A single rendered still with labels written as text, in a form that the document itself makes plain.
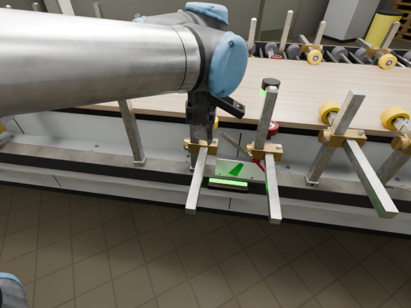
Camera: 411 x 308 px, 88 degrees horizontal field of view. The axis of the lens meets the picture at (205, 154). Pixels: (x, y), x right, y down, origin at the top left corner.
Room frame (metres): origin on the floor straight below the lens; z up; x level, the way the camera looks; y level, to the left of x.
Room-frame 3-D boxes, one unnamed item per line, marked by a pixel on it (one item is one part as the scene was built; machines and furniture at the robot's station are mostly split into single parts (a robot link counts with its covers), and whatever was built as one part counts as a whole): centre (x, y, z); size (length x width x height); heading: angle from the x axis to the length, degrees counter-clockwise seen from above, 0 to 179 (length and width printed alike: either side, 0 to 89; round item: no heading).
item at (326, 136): (0.60, -0.48, 0.94); 0.13 x 0.06 x 0.05; 83
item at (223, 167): (0.62, -0.17, 0.75); 0.26 x 0.01 x 0.10; 83
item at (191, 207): (0.57, 0.01, 0.84); 0.43 x 0.03 x 0.04; 173
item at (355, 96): (0.60, -0.45, 0.88); 0.03 x 0.03 x 0.48; 83
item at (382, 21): (4.94, -3.51, 0.36); 0.44 x 0.44 x 0.73
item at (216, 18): (0.54, 0.01, 1.27); 0.10 x 0.09 x 0.12; 134
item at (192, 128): (0.67, 0.04, 0.89); 0.03 x 0.03 x 0.48; 83
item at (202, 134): (0.52, 0.01, 1.00); 0.06 x 0.03 x 0.09; 83
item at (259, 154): (0.64, -0.23, 0.84); 0.13 x 0.06 x 0.05; 83
